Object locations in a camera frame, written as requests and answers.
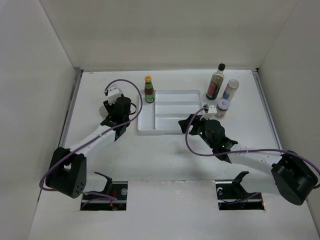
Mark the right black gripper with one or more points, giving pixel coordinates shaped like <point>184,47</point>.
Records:
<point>195,122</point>

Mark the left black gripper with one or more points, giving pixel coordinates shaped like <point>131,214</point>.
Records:
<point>109,107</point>

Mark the red sauce bottle yellow cap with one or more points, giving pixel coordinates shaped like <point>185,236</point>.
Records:
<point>149,90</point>

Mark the tall dark soy sauce bottle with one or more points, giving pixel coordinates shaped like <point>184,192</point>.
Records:
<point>215,83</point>

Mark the white powder shaker silver lid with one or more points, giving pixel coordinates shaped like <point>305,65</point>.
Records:
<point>103,112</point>

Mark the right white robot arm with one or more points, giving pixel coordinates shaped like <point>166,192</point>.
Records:
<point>293,175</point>

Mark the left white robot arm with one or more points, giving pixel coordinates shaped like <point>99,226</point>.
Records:
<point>67,173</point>

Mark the white divided organizer tray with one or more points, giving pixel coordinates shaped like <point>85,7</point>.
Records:
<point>169,106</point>

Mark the brown spice jar white lid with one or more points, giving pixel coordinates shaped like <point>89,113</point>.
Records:
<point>222,107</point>

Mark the white powder shaker blue label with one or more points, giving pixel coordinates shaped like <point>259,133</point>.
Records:
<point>230,90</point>

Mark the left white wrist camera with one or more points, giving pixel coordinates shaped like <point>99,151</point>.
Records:
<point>113,93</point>

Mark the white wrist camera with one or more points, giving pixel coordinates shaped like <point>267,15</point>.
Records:
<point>209,112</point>
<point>113,93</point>

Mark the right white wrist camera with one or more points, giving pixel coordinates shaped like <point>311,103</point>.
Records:
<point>209,112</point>

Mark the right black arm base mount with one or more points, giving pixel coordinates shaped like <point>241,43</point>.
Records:
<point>231,196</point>

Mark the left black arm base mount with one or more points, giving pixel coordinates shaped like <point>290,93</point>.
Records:
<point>101,193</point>

